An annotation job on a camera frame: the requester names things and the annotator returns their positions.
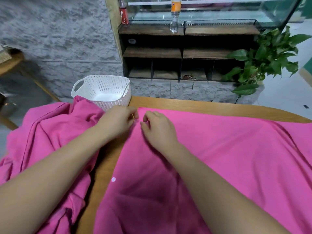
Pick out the person's left hand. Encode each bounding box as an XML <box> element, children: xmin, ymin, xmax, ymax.
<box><xmin>95</xmin><ymin>105</ymin><xmax>139</xmax><ymax>142</ymax></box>

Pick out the person's right hand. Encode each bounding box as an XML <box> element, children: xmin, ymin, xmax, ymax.
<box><xmin>140</xmin><ymin>110</ymin><xmax>180</xmax><ymax>155</ymax></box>

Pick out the white woven plastic basket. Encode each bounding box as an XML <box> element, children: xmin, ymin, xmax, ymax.
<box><xmin>70</xmin><ymin>74</ymin><xmax>132</xmax><ymax>112</ymax></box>

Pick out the pile of pink cloths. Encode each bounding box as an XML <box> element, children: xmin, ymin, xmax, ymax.
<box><xmin>0</xmin><ymin>95</ymin><xmax>106</xmax><ymax>234</ymax></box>

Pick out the pink towel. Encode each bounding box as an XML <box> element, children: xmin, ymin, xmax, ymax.
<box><xmin>93</xmin><ymin>107</ymin><xmax>312</xmax><ymax>234</ymax></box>

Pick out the person's left forearm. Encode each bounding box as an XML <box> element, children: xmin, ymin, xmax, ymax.
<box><xmin>0</xmin><ymin>125</ymin><xmax>114</xmax><ymax>234</ymax></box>

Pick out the person's right forearm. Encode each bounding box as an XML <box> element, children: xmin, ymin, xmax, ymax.
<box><xmin>162</xmin><ymin>143</ymin><xmax>291</xmax><ymax>234</ymax></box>

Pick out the dark wooden shelf cabinet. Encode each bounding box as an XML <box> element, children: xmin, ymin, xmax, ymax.
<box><xmin>117</xmin><ymin>22</ymin><xmax>264</xmax><ymax>85</ymax></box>

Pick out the red label cola bottle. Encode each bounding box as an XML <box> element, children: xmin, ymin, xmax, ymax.
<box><xmin>118</xmin><ymin>0</ymin><xmax>130</xmax><ymax>26</ymax></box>

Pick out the small round wooden side table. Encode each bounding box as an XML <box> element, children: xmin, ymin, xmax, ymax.
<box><xmin>0</xmin><ymin>50</ymin><xmax>62</xmax><ymax>131</ymax></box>

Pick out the clear bottle with orange label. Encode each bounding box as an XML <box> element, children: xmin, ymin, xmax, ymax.
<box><xmin>169</xmin><ymin>0</ymin><xmax>182</xmax><ymax>34</ymax></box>

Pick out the green potted plant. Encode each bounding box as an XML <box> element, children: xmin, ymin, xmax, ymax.
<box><xmin>221</xmin><ymin>26</ymin><xmax>312</xmax><ymax>97</ymax></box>

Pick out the glass display case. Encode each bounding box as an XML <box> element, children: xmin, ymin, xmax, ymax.
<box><xmin>117</xmin><ymin>0</ymin><xmax>304</xmax><ymax>29</ymax></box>

